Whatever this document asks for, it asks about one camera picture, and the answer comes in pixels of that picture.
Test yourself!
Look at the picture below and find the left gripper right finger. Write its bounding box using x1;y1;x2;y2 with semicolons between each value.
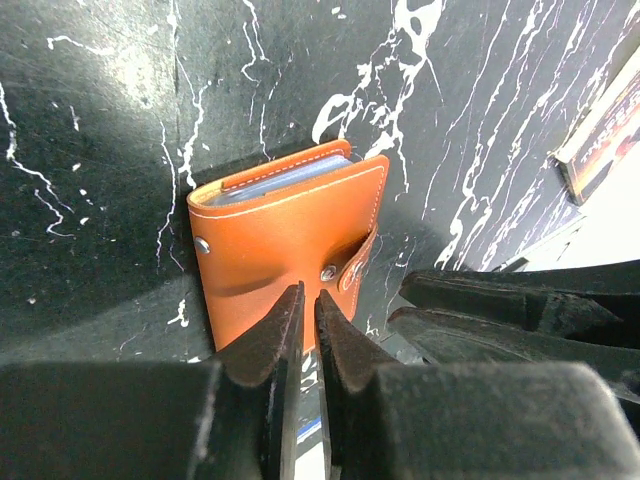
314;292;639;479

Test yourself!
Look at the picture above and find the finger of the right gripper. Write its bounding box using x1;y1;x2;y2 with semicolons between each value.
400;261;639;333
387;307;639;403

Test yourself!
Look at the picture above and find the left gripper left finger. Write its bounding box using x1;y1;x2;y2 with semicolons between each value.
1;283;305;479

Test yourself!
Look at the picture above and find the dark red picture book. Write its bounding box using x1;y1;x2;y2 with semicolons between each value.
552;52;639;206

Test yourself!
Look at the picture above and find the brown leather card holder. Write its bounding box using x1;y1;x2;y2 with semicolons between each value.
187;139;390;352

